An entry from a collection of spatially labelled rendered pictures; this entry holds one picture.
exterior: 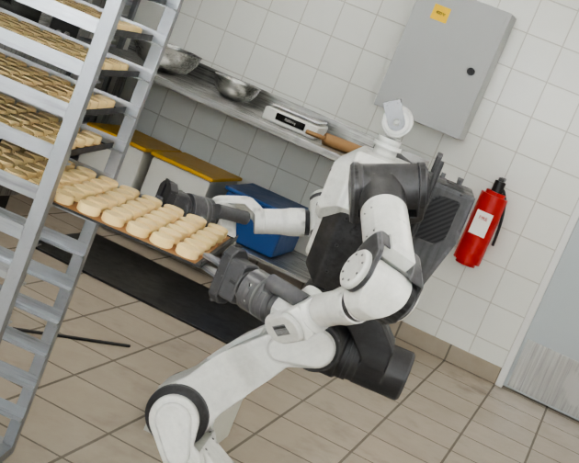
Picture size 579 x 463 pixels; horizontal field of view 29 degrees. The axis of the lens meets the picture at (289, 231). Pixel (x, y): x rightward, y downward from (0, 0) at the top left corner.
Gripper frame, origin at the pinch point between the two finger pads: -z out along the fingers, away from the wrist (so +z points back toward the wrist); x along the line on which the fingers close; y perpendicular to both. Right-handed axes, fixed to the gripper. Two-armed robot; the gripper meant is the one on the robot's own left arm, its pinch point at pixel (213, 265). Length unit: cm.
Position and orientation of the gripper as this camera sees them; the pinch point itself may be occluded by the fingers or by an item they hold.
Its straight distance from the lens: 234.0
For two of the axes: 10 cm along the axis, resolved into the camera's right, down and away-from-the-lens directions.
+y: -5.8, -0.8, -8.1
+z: 7.3, 4.0, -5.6
